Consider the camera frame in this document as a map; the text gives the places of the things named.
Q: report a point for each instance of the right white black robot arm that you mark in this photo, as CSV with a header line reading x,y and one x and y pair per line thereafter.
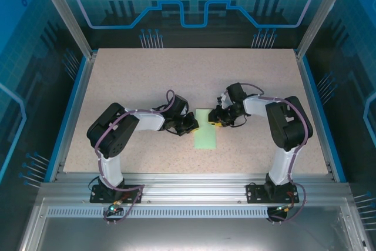
x,y
280,165

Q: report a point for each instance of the metal tray panel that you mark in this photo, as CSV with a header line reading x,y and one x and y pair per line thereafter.
x,y
188,233

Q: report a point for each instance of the aluminium frame post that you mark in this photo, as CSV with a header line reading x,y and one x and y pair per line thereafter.
x,y
322,13
68,13

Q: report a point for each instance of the aluminium mounting rail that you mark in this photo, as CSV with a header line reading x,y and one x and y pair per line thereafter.
x,y
191,186

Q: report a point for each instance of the light green cloth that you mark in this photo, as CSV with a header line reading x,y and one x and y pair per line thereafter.
x,y
205,136

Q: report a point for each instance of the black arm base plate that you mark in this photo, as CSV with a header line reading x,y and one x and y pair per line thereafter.
x,y
135,196
254,193

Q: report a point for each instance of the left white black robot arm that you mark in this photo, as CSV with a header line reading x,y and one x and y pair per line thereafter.
x,y
110,168

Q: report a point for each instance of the aluminium and blue side rail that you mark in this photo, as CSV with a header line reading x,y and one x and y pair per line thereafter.
x,y
78,101
313,101

